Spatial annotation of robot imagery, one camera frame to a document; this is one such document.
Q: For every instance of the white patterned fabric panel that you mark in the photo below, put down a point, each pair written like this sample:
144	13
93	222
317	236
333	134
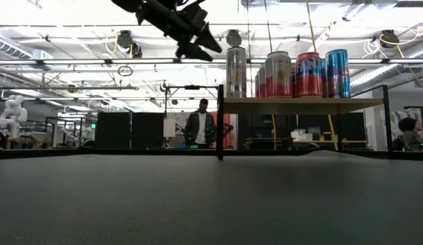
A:
180	117

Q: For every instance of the large white robot arm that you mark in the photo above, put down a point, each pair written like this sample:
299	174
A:
12	115

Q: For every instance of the white cardboard box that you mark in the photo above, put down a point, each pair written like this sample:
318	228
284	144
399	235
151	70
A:
301	135

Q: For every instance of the neighbour station black frame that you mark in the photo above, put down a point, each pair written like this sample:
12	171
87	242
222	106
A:
192	87

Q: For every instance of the black shelf side support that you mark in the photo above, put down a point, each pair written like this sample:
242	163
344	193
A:
220	129

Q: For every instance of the black partition panel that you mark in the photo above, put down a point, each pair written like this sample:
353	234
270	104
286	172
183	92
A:
112	129
148	129

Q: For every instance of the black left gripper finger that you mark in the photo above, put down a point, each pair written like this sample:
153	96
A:
209	41
194	53

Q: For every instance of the black round ceiling fixture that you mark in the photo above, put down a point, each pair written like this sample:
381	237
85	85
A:
233	38

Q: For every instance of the white blue patterned panel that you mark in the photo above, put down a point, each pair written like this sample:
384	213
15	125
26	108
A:
396	114

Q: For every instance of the person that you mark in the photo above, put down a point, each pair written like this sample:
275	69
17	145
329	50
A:
200	124
410	134

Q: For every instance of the white Celsius can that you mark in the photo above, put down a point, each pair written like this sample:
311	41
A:
236	73

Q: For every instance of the neighbour station robot arm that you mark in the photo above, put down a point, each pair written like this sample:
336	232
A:
228	127

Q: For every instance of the red orange fabric panel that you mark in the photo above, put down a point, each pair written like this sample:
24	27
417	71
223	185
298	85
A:
227	134

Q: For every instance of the black shelf corner post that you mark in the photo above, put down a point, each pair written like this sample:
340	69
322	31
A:
387	122

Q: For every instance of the small white robot arm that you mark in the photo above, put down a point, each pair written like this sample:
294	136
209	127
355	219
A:
69	134

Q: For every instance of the small white board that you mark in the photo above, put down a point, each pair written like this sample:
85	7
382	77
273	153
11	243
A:
169	127

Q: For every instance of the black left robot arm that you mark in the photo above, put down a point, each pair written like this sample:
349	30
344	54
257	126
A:
129	4

